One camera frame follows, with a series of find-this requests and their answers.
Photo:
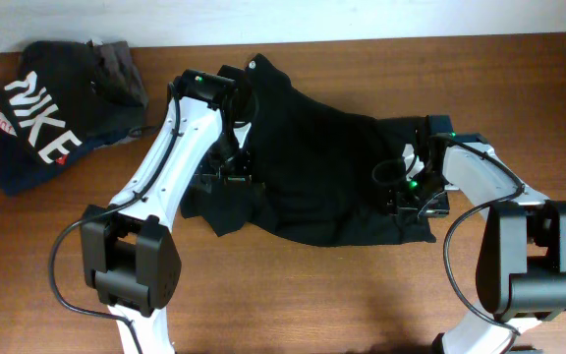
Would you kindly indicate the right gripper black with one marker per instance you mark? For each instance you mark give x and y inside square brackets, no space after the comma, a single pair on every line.
[400,198]

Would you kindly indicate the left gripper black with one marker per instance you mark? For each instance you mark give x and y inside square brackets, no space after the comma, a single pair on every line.
[241,172]

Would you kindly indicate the black t-shirt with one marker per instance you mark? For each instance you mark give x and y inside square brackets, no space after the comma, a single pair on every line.
[321,176]

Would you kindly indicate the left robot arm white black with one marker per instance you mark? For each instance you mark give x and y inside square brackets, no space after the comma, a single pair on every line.
[129,256]

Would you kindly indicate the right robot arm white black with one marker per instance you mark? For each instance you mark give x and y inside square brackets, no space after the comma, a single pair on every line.
[521,268]

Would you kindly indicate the grey folded garment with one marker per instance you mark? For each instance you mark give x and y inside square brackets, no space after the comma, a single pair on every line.
[118,85]

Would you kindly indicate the black Nike shirt folded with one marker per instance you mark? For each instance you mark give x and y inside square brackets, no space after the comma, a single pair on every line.
[60,72]

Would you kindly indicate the navy folded garment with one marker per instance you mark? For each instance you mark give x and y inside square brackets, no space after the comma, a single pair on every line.
[20,172]

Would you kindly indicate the red white folded garment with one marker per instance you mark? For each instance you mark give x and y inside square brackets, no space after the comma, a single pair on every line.
[41,131]

